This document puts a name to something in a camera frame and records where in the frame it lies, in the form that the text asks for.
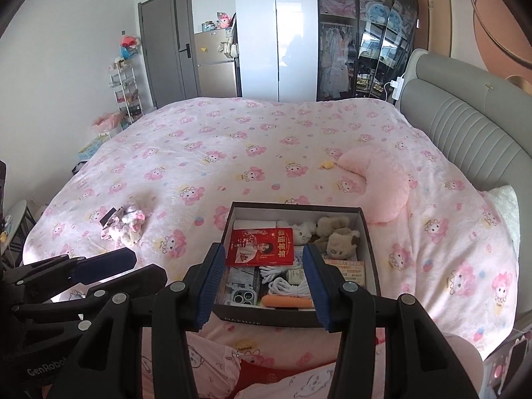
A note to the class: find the grey door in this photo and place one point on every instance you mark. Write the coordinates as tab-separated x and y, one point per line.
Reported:
166	50

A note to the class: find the red paper envelope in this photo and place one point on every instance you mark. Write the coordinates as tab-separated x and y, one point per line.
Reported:
259	376

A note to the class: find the pink black gadget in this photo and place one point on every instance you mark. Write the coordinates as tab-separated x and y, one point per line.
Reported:
513	361

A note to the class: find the white fluffy pillow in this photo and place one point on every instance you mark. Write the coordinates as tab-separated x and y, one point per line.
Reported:
505	208

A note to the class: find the colourful toy box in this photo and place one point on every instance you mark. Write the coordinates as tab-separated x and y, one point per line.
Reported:
93	147

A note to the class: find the pink moon pillow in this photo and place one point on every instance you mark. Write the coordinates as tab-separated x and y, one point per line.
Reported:
382	191

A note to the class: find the orange carrot toy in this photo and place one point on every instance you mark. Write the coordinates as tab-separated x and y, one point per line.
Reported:
282	301

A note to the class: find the clear phone case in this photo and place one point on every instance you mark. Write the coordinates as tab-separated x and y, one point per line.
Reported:
241	297

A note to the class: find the grey round side table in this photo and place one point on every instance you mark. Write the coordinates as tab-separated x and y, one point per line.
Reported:
23	216

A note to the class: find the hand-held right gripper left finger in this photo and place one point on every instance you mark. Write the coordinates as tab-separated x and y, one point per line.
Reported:
210	286

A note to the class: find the red printed packet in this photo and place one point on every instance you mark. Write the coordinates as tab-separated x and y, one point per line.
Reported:
249	251

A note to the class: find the white glossy wardrobe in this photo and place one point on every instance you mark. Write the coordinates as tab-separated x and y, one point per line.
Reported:
291	29

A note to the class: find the pink ruffled basket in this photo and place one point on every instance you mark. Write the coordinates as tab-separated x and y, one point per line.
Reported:
107	124

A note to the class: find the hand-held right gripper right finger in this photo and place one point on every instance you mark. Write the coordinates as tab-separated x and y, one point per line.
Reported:
316	286

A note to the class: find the tan bear plush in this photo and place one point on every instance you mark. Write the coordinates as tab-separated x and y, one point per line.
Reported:
341	248
330	226

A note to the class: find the white cat plush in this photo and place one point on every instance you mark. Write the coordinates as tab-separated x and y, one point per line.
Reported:
302	232

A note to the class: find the dark glass cabinet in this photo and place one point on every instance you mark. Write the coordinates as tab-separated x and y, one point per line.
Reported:
336	50

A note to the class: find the pink patterned pouch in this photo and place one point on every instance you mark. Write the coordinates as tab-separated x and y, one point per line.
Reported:
112	233

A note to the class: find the person's pink pajama pants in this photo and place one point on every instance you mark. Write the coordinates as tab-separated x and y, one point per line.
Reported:
199	361

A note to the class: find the small yellow plush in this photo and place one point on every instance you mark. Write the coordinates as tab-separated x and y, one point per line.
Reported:
326	164

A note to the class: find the dark cardboard box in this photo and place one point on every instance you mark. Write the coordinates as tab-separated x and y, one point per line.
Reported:
266	318

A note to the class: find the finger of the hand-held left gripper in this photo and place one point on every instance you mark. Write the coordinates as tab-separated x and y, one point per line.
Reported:
104	267
133	280

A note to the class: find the pink printed blanket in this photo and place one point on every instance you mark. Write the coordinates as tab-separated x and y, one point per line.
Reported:
249	153

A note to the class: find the grey printed sheet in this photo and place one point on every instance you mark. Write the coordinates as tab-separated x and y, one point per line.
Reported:
243	278

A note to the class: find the small green white packet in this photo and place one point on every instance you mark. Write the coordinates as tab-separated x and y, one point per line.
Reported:
296	276

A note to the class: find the yellow printed card pack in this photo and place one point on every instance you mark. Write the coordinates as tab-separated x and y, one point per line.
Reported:
349	272

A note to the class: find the white power adapter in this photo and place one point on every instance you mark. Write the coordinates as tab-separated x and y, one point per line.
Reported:
397	85

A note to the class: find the grey padded headboard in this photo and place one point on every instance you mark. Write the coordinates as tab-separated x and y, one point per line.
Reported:
457	124

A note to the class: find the champagne fridge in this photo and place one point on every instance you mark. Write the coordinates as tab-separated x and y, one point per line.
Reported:
214	75

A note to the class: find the pink plush doll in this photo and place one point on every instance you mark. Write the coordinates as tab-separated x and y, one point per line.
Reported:
224	20

